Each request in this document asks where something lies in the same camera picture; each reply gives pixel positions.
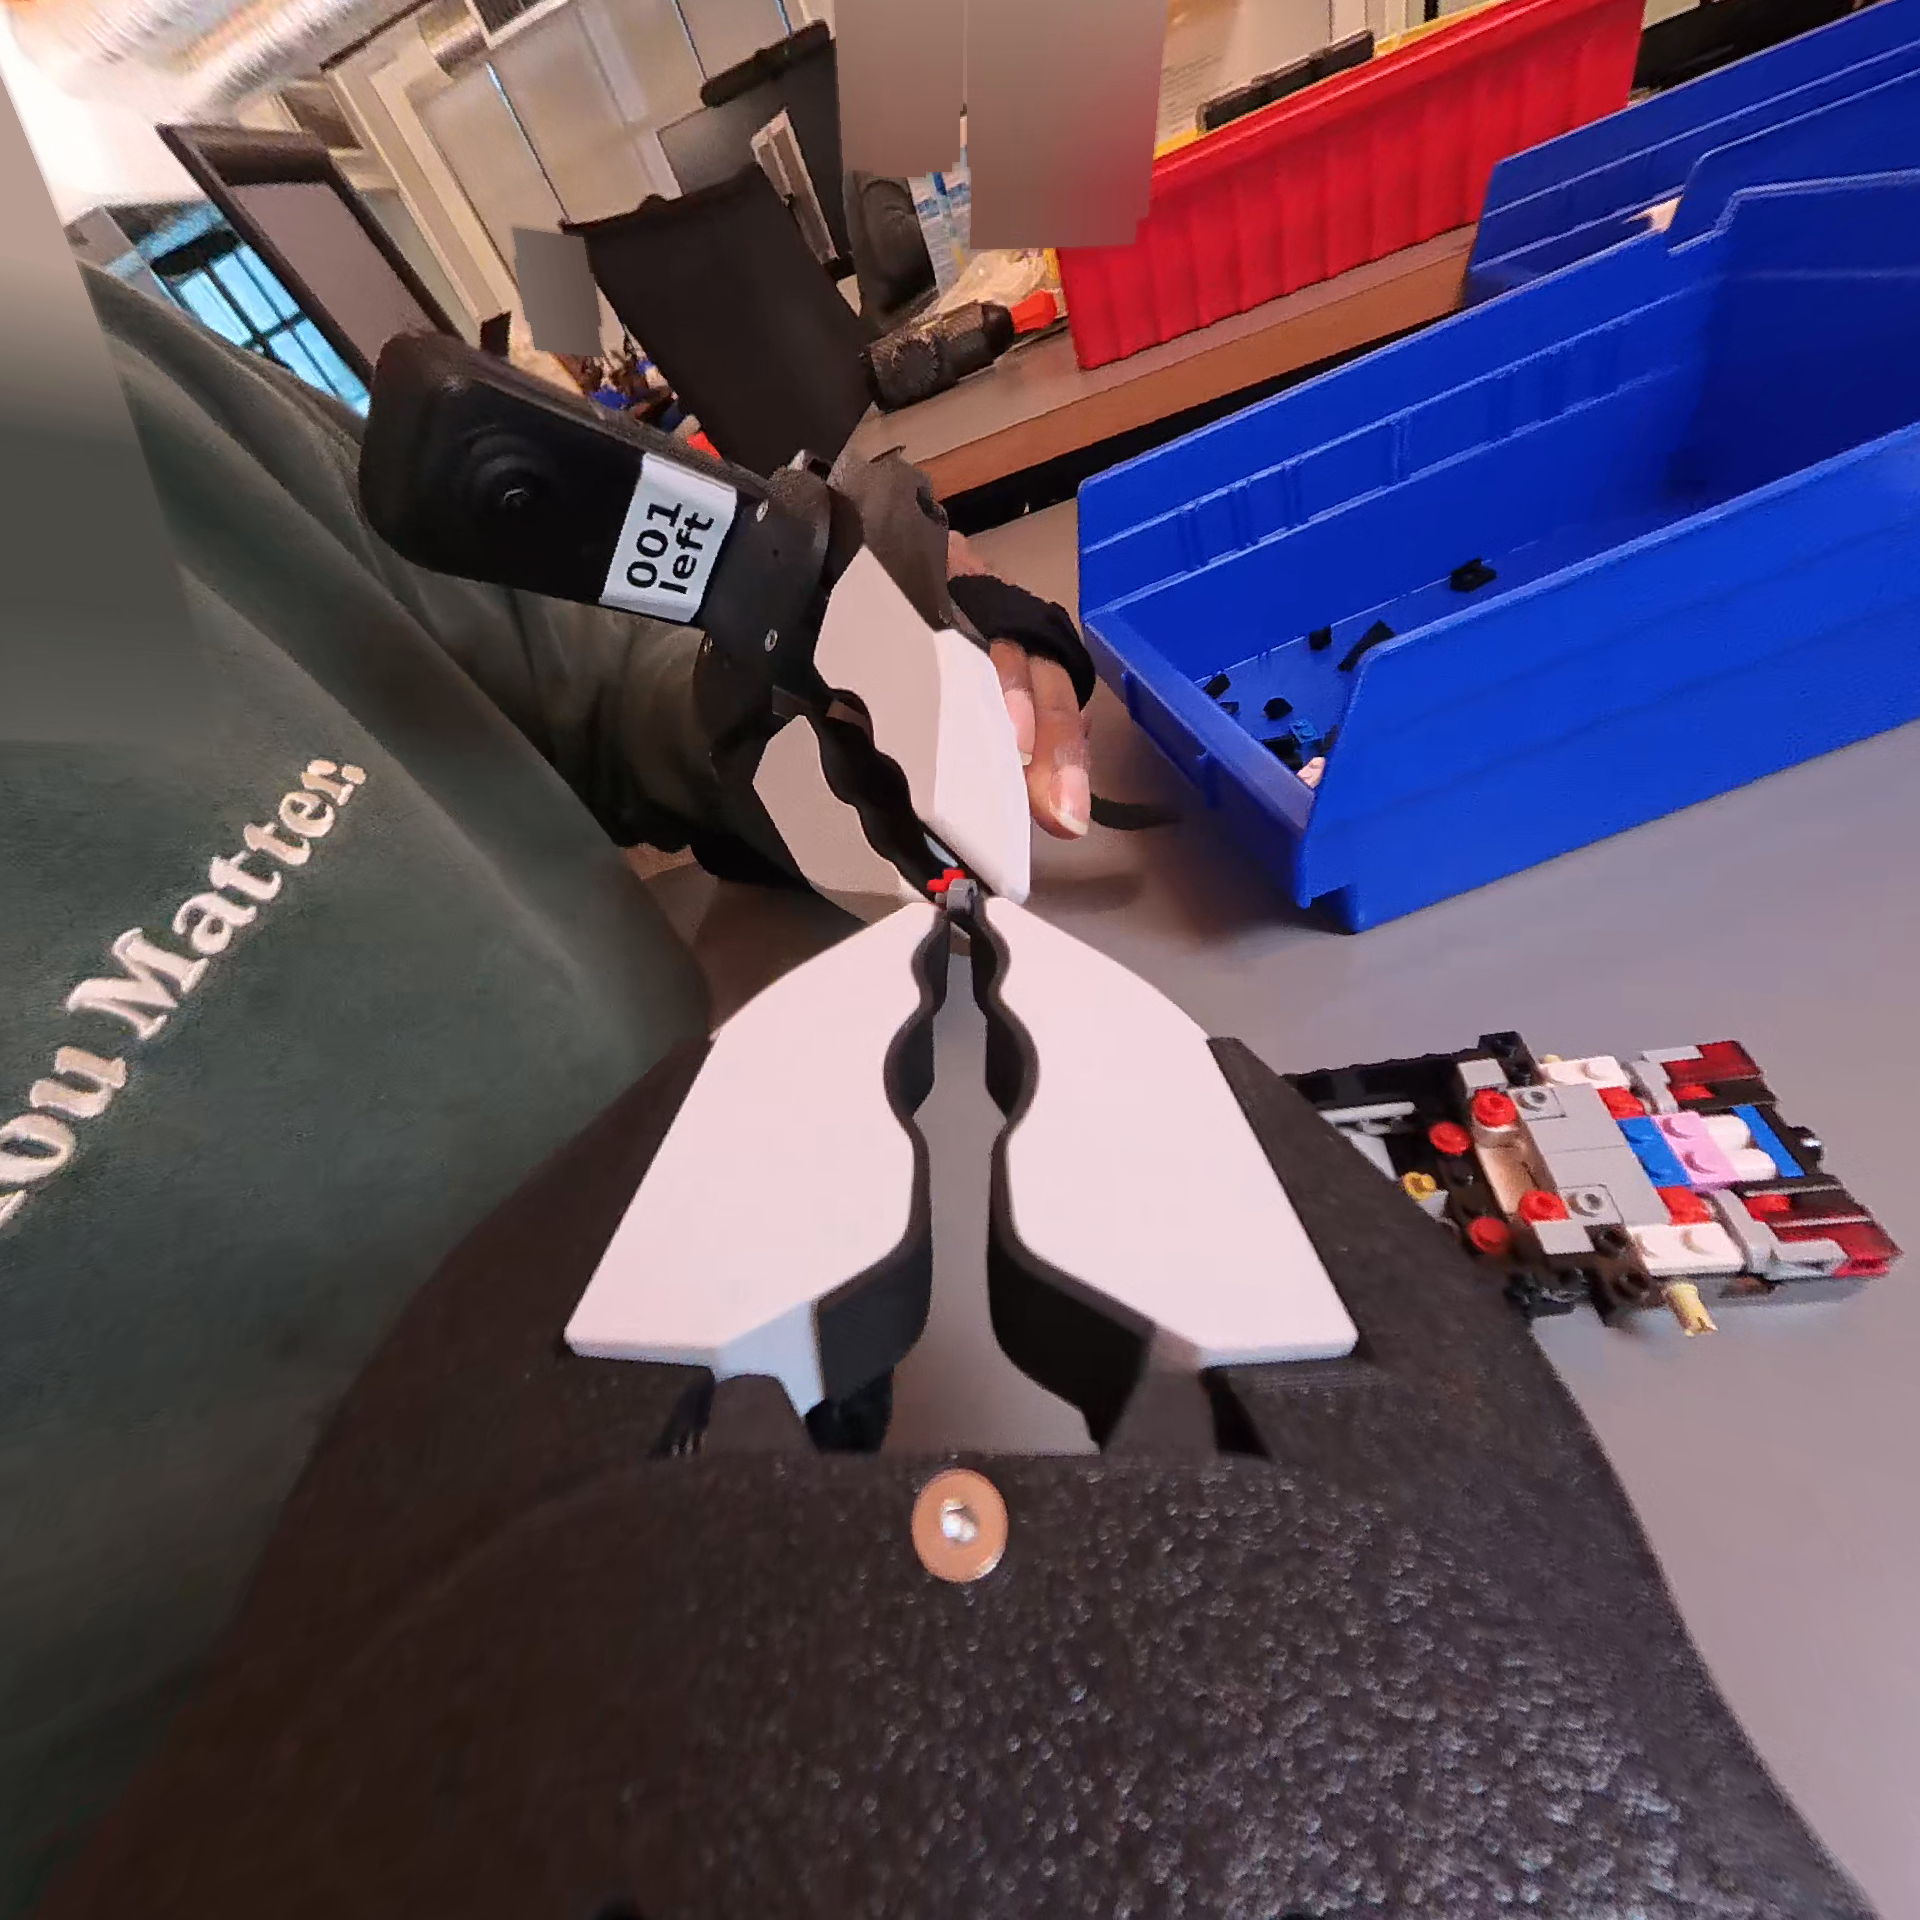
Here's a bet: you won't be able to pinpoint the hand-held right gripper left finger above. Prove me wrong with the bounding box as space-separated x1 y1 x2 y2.
565 908 962 1417

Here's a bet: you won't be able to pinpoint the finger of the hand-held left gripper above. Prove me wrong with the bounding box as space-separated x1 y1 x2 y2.
812 542 1037 903
752 715 916 908

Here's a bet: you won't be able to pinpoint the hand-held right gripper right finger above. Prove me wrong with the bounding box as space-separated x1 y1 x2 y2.
976 902 1360 1427

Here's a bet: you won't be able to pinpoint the small lego bricks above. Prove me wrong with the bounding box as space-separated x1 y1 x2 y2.
1200 556 1492 790

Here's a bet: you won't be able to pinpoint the partly built lego car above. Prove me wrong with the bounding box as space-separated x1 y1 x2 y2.
1292 1035 1904 1340

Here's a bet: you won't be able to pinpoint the blue plastic bin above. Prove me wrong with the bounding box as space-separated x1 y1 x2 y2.
1465 0 1920 303
1073 167 1920 932

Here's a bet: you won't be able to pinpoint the person's left forearm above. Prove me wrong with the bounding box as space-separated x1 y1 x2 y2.
449 542 782 874

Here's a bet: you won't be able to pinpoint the person's left hand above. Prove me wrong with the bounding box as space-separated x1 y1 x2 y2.
945 571 1098 841

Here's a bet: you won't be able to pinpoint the black mesh office chair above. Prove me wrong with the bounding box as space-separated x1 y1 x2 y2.
565 167 877 483

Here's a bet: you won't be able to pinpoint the black computer monitor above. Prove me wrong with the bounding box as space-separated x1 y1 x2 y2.
159 121 465 377

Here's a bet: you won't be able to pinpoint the neighbouring wooden desk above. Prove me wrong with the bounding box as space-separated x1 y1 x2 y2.
840 227 1478 496

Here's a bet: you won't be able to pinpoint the person's green sweatshirt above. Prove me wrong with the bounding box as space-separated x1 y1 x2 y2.
0 273 722 1864

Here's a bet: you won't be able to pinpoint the red plastic bin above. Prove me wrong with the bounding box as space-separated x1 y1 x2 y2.
1055 0 1646 370

